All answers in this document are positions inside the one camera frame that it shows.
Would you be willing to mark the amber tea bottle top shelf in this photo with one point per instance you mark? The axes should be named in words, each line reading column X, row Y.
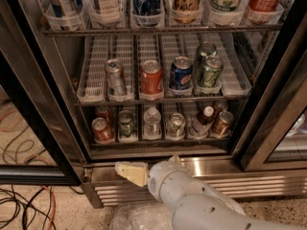
column 185, row 10

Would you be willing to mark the brown root beer can rear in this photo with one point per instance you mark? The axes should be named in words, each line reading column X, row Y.
column 219, row 106

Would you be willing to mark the left glass fridge door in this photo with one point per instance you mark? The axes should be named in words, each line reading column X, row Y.
column 22, row 80

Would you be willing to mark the dark blue bottle top shelf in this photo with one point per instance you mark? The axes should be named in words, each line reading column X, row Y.
column 146, row 12

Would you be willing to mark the red soda bottle top shelf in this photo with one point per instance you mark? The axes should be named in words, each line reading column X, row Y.
column 261, row 11

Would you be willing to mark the blue pepsi can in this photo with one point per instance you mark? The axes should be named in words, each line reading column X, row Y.
column 180, row 73

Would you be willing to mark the green soda can front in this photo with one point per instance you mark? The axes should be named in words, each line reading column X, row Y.
column 210, row 71

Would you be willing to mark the empty white shelf tray right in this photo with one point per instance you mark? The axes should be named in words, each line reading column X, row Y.
column 233, row 78

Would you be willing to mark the clear plastic bag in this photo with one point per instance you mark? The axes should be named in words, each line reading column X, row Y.
column 142, row 216

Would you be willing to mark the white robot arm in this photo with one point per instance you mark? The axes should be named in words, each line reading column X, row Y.
column 195, row 205

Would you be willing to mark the right glass fridge door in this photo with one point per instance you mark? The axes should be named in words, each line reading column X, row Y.
column 270, row 149

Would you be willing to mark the red soda can rear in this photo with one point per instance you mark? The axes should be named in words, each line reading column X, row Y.
column 103, row 112

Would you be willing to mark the silver green soda can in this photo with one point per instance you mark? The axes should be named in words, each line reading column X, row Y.
column 175, row 126

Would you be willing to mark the green soda can rear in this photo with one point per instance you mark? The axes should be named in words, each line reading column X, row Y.
column 204, row 50

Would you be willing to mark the steel fridge bottom grille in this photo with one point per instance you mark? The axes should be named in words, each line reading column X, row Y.
column 104, row 188

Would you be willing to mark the brown root beer can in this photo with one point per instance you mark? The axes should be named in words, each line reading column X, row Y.
column 219, row 106
column 222, row 124

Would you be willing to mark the red cola can middle shelf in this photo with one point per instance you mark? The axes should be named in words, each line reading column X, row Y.
column 151, row 77

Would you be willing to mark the green soda can bottom shelf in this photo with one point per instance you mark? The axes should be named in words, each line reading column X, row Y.
column 126, row 127

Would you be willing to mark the brown glass bottle white cap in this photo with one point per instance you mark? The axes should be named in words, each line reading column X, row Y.
column 202, row 122

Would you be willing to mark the empty white shelf tray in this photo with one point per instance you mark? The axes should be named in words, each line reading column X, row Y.
column 233, row 78
column 92, row 83

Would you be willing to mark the red soda can front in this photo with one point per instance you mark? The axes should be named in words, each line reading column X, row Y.
column 101, row 130

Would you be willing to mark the silver diet soda can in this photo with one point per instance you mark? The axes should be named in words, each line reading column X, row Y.
column 115, row 78

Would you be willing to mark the glass fridge door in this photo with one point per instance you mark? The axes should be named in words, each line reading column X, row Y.
column 22, row 80
column 270, row 149

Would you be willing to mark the clear water bottle white cap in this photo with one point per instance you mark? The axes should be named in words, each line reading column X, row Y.
column 152, row 125

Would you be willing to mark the blue white bottle top shelf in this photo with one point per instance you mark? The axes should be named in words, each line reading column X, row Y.
column 65, row 14

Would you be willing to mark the empty white shelf tray left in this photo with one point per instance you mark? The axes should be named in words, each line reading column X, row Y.
column 92, row 83

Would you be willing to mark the white label bottle top shelf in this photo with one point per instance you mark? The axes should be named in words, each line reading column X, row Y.
column 105, row 12

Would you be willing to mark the red soda can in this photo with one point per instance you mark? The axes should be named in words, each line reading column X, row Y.
column 101, row 130
column 103, row 112

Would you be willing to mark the brown root beer can front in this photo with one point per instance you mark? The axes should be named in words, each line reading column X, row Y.
column 222, row 124

